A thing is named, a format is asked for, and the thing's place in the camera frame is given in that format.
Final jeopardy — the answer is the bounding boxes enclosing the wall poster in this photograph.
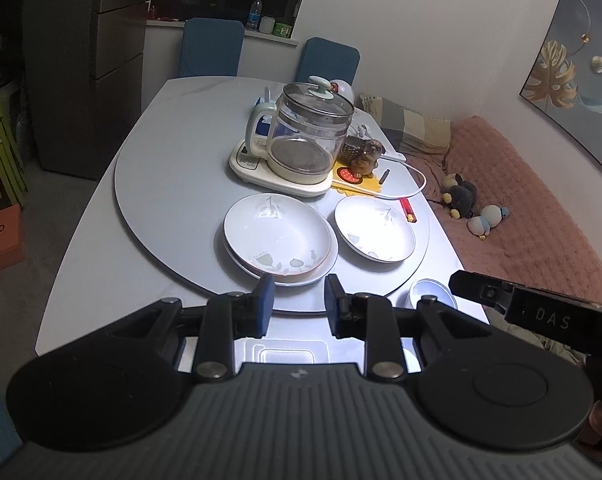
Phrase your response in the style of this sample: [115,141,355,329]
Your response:
[520,0,602,186]

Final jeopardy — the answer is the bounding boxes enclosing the grey round turntable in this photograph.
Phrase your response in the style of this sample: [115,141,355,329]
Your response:
[113,146,430,314]

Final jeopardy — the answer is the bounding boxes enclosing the olive green jacket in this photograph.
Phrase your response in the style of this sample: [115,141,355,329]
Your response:
[506,322,589,367]

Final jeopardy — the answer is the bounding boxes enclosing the brown hedgehog figurine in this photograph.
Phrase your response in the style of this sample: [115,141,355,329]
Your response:
[342,136,386,179]

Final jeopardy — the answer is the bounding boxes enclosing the blue packet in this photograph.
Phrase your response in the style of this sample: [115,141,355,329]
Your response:
[253,95,282,133]

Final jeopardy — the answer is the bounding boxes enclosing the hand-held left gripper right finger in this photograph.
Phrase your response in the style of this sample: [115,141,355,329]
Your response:
[325,274,486,379]

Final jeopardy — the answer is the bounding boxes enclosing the white cable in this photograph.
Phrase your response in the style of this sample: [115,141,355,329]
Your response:
[341,122,428,201]

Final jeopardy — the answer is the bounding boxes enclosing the pink blanket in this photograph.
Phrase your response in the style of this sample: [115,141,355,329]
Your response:
[442,115,602,312]

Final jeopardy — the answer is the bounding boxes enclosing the blue white plush toy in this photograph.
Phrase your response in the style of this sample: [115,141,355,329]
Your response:
[467,204,512,241]

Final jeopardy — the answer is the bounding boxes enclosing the grey refrigerator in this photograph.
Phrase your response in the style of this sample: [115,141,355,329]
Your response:
[23,0,152,181]

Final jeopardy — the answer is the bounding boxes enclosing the white floral plate grey rim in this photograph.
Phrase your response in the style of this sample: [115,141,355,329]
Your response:
[334,195,417,262]

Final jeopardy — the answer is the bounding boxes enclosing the cream kettle base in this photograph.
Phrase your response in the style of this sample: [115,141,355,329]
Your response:
[229,137,334,197]

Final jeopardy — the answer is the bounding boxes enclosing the black yellow plush toy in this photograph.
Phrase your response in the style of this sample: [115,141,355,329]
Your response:
[441,172,480,220]

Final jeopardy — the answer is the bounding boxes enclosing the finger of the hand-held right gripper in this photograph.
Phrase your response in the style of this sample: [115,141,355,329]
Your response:
[449,270,514,319]

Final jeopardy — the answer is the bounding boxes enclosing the orange cardboard box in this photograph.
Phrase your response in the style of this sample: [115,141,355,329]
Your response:
[0,202,27,276]

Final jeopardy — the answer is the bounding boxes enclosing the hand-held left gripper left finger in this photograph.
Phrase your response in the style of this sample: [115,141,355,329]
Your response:
[108,274,276,378]

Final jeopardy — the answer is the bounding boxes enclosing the checked pillow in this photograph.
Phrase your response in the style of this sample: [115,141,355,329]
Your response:
[361,92,454,164]

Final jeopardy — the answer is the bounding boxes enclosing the white floral plate brown rim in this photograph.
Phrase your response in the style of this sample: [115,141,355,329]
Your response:
[223,192,333,277]

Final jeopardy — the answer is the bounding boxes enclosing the white round gadget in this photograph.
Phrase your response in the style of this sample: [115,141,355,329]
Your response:
[331,80,356,107]

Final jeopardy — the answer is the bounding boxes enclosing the yellow sunflower coaster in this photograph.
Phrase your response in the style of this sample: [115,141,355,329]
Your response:
[331,160,384,196]

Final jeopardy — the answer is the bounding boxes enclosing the glass electric kettle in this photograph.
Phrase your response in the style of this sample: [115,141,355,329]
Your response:
[245,76,356,182]

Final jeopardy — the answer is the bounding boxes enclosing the small white blue bowl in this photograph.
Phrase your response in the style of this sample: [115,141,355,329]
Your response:
[408,278,459,311]

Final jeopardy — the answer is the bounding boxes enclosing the clear plastic tray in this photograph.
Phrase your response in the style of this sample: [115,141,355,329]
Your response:
[180,337,422,376]

